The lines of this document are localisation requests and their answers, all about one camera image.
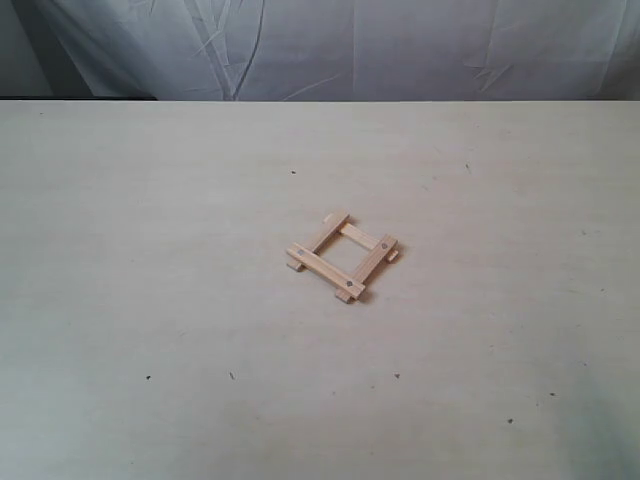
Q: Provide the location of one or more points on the plain wood strip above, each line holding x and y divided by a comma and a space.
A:
321, 239

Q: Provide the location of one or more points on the wood strip with magnets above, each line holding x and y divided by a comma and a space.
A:
347, 288

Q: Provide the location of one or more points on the wood strip with hole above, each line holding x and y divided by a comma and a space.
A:
374, 258

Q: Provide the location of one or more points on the white backdrop curtain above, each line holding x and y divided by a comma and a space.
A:
320, 50

